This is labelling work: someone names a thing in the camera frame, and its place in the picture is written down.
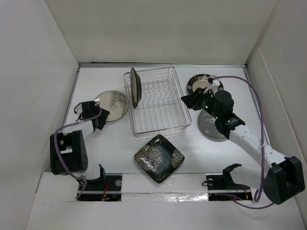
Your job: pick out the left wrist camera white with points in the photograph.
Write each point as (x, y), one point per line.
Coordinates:
(86, 110)

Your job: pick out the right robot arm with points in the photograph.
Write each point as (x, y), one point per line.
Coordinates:
(280, 177)

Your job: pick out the beige plate with brown rim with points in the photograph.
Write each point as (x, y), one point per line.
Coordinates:
(136, 88)

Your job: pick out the black rimmed checkered plate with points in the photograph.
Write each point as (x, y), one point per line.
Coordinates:
(200, 81)

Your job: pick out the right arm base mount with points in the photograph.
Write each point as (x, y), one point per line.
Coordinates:
(222, 188)

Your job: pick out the black square floral plate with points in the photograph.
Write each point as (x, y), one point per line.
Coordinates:
(159, 158)

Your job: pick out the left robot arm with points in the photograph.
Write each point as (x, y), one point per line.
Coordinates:
(67, 146)

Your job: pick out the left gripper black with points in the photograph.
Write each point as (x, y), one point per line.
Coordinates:
(104, 115)

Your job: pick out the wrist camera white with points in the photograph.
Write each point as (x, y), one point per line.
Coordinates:
(86, 110)
(213, 84)

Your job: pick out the grey plate with deer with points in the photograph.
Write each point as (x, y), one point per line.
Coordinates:
(206, 124)

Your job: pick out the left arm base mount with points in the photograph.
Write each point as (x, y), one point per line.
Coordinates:
(105, 188)

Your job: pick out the cream plate with tree drawing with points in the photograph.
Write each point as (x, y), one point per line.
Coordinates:
(115, 102)

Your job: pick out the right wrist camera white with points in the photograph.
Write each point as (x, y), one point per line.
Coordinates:
(213, 84)

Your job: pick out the wire dish rack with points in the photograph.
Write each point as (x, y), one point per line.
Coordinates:
(160, 109)

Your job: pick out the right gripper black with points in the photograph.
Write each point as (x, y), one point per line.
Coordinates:
(194, 98)

